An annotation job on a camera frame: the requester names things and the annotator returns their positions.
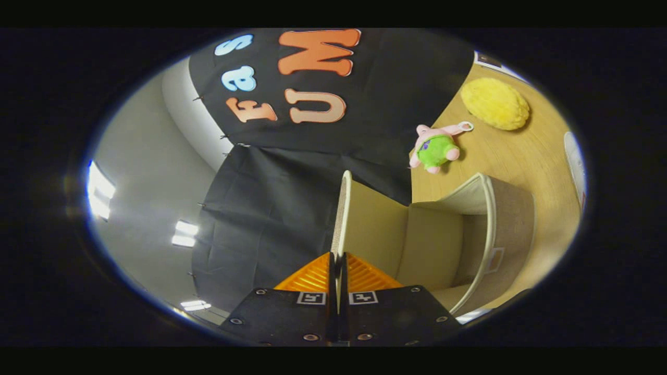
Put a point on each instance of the pink and green plush toy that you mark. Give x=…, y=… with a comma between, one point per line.
x=436, y=150

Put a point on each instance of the yellow plush toy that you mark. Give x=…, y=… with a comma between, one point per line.
x=495, y=104

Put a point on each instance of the ceiling light panel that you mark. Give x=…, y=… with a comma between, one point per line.
x=185, y=227
x=99, y=187
x=195, y=305

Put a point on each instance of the beige fabric storage box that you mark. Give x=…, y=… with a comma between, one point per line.
x=432, y=245

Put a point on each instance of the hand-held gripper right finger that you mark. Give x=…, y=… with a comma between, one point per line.
x=396, y=317

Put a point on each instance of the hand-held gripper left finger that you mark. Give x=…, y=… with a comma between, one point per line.
x=281, y=317

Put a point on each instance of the row of black cloth clips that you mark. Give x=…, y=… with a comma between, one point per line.
x=197, y=98

